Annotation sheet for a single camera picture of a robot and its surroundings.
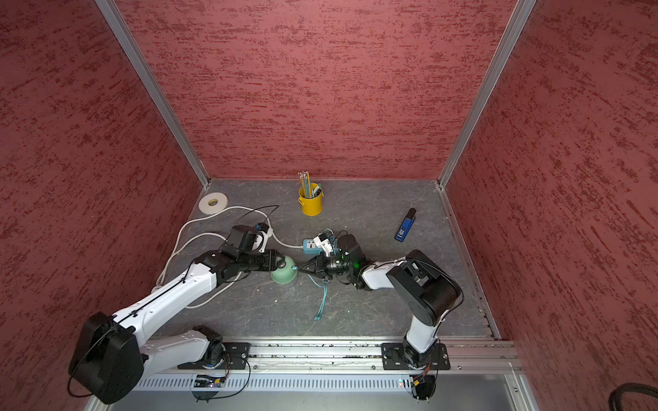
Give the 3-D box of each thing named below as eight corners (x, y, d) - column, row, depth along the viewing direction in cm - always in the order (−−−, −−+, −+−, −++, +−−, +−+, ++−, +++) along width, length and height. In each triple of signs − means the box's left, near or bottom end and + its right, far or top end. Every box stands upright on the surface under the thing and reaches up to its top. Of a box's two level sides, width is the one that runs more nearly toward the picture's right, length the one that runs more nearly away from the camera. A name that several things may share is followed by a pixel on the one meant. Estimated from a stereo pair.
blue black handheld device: (393, 238, 103) (395, 232, 100) (408, 212, 112) (411, 206, 109) (403, 243, 102) (405, 237, 98) (417, 217, 111) (420, 210, 107)
